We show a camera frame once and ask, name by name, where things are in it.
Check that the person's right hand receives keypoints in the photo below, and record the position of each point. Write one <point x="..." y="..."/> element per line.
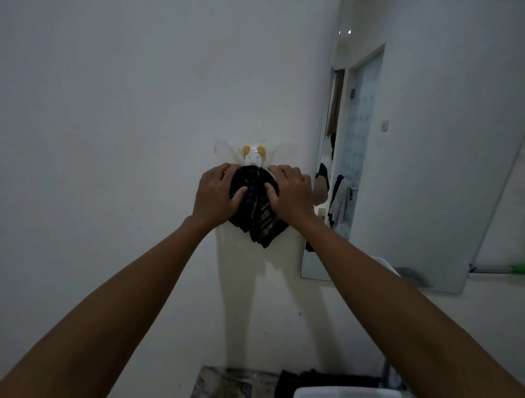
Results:
<point x="295" y="197"/>

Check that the person's left hand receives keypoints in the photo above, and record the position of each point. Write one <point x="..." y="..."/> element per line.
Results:
<point x="213" y="201"/>

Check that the person's left thumb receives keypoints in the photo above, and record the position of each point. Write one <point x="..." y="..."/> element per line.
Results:
<point x="239" y="197"/>

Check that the person's right thumb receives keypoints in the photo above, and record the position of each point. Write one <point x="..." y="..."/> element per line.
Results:
<point x="271" y="193"/>

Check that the dark plaid cloth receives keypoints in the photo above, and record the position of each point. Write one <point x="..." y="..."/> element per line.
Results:
<point x="256" y="209"/>

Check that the person's left forearm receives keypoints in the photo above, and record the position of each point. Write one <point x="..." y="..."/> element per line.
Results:
<point x="110" y="311"/>

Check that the person's right forearm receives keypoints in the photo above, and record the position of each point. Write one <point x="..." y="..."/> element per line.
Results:
<point x="393" y="311"/>

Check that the grey marbled board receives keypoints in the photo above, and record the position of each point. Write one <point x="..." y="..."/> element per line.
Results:
<point x="233" y="383"/>

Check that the black folded clothing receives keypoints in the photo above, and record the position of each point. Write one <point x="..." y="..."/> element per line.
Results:
<point x="324" y="379"/>

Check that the white plastic container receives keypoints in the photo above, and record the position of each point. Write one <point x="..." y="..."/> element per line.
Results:
<point x="348" y="392"/>

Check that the white green toothbrush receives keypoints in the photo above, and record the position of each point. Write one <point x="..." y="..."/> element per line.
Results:
<point x="498" y="269"/>

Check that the white wall hook yellow knobs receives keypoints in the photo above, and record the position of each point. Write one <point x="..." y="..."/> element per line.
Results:
<point x="253" y="155"/>

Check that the frameless wall mirror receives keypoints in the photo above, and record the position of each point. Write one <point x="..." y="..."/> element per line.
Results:
<point x="426" y="156"/>

